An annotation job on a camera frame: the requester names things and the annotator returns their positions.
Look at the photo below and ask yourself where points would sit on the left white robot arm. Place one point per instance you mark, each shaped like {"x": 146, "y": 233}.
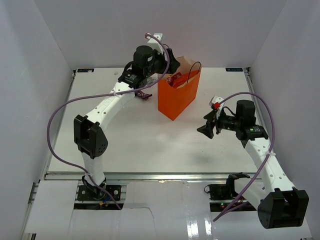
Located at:
{"x": 89, "y": 130}

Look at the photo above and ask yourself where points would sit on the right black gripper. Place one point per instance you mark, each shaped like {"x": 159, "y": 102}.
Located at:
{"x": 207, "y": 130}

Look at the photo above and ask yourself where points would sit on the orange paper bag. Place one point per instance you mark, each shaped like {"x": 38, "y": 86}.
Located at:
{"x": 171, "y": 102}

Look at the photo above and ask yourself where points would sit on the dark purple candy wrapper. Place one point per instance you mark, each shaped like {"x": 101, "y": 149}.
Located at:
{"x": 143, "y": 96}

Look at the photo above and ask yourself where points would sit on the pink candy packet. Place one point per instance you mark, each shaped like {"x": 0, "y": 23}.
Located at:
{"x": 178, "y": 75}

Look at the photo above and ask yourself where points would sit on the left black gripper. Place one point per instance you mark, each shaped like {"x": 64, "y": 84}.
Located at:
{"x": 165, "y": 64}

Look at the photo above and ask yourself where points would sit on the silver blue snack packet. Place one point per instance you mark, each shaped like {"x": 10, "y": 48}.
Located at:
{"x": 151, "y": 80}

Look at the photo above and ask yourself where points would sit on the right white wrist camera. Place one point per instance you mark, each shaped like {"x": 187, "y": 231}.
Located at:
{"x": 216, "y": 102}

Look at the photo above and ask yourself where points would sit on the large red chips bag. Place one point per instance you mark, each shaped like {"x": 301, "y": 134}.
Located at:
{"x": 183, "y": 80}

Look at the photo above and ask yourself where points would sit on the small pink snack packet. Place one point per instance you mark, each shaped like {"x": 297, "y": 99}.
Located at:
{"x": 170, "y": 80}

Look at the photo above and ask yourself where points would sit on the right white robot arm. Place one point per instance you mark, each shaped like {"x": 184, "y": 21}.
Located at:
{"x": 278, "y": 202}

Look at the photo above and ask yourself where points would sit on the aluminium table frame rail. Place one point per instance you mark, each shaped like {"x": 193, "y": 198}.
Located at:
{"x": 147, "y": 176}

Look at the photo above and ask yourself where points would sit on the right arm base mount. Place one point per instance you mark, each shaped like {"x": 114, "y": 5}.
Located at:
{"x": 219, "y": 192}

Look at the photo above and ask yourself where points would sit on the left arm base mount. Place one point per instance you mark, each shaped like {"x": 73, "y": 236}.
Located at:
{"x": 85, "y": 194}

